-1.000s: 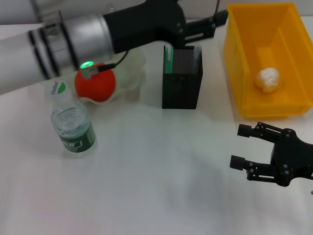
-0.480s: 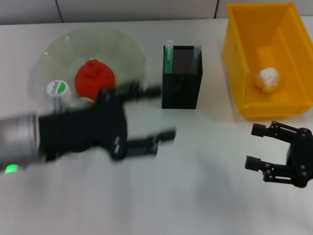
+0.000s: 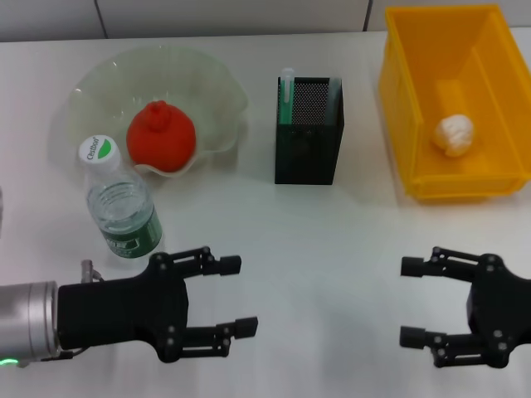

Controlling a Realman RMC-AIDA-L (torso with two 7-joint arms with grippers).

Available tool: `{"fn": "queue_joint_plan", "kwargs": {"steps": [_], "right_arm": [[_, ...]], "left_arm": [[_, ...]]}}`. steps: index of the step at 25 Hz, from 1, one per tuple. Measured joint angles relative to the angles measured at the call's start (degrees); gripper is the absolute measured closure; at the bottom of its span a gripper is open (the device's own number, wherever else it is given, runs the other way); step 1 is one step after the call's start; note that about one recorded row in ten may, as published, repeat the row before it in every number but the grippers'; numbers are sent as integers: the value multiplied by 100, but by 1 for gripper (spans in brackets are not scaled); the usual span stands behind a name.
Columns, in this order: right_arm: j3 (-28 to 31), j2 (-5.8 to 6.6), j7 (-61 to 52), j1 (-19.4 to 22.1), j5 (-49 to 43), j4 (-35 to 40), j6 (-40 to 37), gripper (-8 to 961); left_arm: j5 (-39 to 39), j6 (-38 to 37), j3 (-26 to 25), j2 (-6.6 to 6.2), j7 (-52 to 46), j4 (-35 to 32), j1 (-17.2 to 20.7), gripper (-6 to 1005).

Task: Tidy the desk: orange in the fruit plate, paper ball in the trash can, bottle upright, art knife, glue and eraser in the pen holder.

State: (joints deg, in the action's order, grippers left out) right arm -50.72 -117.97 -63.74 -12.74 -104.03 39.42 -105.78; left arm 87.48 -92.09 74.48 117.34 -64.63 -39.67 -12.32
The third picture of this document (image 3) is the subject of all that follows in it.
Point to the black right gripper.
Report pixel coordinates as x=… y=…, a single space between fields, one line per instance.
x=502 y=311

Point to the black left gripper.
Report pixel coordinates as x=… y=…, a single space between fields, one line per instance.
x=124 y=311

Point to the clear water bottle green label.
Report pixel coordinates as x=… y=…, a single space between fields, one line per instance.
x=120 y=207

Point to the white paper ball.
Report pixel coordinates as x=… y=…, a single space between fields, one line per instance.
x=452 y=134

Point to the red-orange bumpy orange fruit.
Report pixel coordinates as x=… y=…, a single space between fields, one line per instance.
x=162 y=137

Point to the mint green pen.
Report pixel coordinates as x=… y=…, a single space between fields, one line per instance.
x=285 y=103

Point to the black mesh pen holder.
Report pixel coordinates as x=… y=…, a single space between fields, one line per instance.
x=309 y=161

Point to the translucent wavy glass fruit plate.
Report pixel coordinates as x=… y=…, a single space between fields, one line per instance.
x=178 y=74

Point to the yellow plastic storage bin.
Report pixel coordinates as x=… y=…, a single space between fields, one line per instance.
x=456 y=188

